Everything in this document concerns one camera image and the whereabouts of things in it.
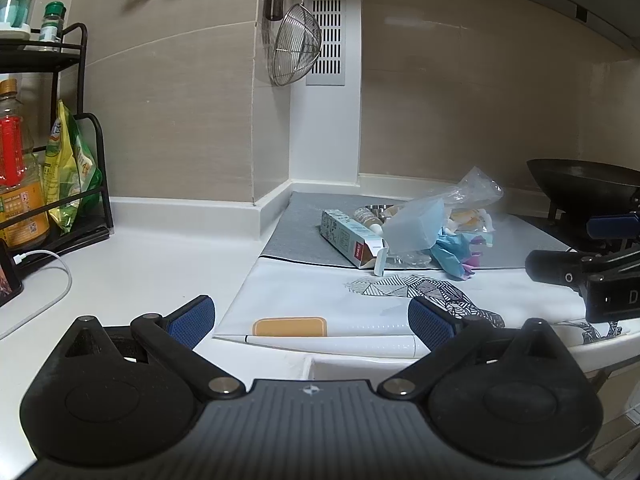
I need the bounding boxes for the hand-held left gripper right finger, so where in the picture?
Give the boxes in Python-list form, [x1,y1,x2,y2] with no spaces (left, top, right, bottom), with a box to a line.
[377,295,585,402]

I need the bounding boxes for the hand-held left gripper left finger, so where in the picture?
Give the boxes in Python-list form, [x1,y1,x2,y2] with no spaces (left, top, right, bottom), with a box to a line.
[50,294,247,402]

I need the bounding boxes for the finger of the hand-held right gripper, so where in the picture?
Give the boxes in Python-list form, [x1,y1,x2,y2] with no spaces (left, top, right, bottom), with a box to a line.
[586,212,640,242]
[525,248,640,287]

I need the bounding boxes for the pale blue cardboard box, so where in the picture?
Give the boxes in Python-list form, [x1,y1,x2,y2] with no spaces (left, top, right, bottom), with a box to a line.
[320,208,391,277]

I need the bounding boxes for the black wok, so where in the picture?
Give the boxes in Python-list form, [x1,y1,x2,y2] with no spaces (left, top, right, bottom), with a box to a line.
[526,158,640,241]

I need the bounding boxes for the teal crumpled wrapper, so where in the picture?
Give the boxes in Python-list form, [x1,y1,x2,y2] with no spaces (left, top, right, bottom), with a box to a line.
[430,227,476,281]

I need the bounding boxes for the purple wrapper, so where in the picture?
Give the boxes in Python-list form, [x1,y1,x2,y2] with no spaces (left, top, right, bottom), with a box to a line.
[460,250,485,279]

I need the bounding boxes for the pale blue plastic bag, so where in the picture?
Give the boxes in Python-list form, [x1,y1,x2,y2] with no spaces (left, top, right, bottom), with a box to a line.
[382,196,447,256]

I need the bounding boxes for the white yellow crumpled wrapper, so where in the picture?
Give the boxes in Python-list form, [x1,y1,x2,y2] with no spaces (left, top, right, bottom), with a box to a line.
[447,206,497,248]

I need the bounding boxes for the orange rectangular sticker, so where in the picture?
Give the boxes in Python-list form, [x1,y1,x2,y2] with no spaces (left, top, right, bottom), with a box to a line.
[252,316,328,339]

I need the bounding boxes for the clear plastic bag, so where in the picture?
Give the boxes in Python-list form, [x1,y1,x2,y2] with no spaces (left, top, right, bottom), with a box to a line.
[400,165,505,221]

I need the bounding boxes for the white black-printed mat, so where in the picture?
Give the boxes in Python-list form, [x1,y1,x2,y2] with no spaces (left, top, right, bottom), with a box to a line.
[212,255,632,350]

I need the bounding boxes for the small beige bottle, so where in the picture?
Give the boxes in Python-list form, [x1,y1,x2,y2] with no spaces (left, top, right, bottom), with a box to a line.
[354,209,386,237]

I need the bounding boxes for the black metal kitchen rack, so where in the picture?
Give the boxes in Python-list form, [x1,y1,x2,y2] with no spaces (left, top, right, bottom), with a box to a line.
[0,22,115,257]

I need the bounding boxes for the grey counter mat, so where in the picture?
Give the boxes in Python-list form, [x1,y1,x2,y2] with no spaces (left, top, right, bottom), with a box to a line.
[257,191,576,272]

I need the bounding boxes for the green yellow snack bag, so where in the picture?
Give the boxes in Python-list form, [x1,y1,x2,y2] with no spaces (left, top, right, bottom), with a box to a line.
[42,100,103,235]

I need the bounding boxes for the red label oil bottle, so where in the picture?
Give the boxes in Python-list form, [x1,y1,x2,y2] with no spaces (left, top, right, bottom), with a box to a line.
[0,77,51,251]

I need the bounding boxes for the green lid spice jar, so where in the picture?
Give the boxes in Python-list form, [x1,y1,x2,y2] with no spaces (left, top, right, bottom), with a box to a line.
[37,1,67,53]

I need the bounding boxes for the white green plastic container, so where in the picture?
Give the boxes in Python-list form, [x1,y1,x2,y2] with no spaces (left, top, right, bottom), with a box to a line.
[0,0,33,41]

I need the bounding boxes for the white charging cable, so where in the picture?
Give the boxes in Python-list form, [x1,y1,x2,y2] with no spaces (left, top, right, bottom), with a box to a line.
[0,250,74,341]

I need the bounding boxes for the metal wire strainer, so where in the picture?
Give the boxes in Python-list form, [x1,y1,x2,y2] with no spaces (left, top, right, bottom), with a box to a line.
[267,0,323,87]

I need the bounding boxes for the grey wall vent grille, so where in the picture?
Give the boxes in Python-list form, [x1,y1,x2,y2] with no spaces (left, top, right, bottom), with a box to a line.
[306,0,347,86]

